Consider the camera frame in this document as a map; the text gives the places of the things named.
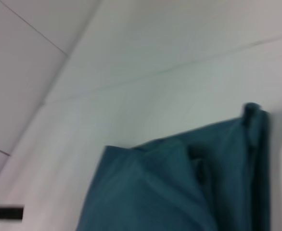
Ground teal t-shirt with FREE print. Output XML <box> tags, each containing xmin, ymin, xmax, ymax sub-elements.
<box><xmin>75</xmin><ymin>102</ymin><xmax>274</xmax><ymax>231</ymax></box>

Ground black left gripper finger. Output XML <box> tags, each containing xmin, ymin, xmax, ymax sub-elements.
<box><xmin>0</xmin><ymin>204</ymin><xmax>25</xmax><ymax>221</ymax></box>

